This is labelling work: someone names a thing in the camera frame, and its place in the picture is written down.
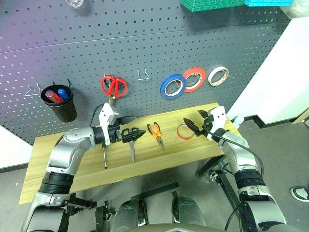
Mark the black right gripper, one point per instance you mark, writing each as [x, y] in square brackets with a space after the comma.
[207, 125]

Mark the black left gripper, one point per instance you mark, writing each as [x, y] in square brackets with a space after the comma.
[114, 135]

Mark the blue black scissors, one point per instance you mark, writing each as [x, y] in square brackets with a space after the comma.
[132, 152]

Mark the clear red tape roll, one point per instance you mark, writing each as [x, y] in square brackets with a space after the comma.
[185, 138]

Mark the orange black pliers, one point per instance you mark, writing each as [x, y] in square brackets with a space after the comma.
[157, 135]

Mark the orange black screwdriver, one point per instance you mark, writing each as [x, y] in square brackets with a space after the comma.
[105, 157]

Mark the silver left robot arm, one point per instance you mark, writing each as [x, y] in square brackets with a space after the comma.
[65, 149]

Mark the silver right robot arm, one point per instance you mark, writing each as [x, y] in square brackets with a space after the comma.
[241, 149]

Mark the blue tape roll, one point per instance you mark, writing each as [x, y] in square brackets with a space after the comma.
[163, 91]

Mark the black metal stand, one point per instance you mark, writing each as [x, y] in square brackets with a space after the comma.
[207, 166]

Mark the solid red tape roll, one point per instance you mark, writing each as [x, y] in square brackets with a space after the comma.
[194, 70]

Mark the white tape roll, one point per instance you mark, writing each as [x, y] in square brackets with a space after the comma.
[217, 68]

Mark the black metal crossbar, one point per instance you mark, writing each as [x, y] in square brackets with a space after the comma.
[154, 191]

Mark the silver double prong hook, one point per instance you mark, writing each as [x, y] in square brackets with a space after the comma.
[111, 73]

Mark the black plastic cup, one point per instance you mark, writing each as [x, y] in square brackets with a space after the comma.
[65, 111]

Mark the grey rounded robot leg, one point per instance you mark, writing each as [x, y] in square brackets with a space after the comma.
[128, 212]
[190, 212]

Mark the dark rounded robot torso edge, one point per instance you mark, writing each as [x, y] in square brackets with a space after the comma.
[154, 228]

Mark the dark grey perforated pegboard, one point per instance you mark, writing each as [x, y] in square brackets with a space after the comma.
[144, 36]

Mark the green brick pattern box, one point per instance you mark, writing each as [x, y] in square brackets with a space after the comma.
[210, 4]

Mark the black white sneaker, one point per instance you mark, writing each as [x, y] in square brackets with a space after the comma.
[300, 193]

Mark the cyan box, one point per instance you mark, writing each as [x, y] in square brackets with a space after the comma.
[265, 2]

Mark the silver round metal cap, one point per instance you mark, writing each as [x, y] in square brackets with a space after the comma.
[73, 2]

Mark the pale plastic bag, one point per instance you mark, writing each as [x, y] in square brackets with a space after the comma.
[294, 8]

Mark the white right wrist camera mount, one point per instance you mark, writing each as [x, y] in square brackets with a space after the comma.
[218, 118]

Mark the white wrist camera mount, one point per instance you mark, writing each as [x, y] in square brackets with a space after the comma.
[218, 118]
[106, 116]

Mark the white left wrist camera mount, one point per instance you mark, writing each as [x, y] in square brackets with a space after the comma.
[106, 116]

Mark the black metal bracket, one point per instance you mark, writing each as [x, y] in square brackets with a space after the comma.
[82, 203]

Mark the black metal post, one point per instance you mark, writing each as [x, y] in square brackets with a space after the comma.
[100, 217]

